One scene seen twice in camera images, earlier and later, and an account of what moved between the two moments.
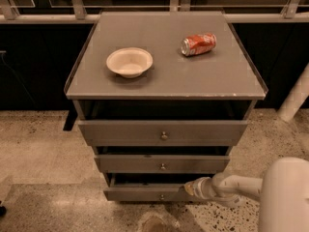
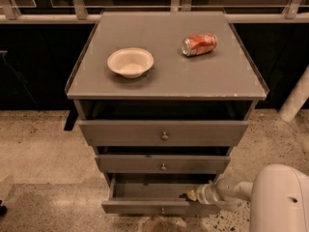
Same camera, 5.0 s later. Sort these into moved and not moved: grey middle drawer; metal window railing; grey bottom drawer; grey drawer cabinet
Moved: grey bottom drawer
Not moved: grey middle drawer; metal window railing; grey drawer cabinet
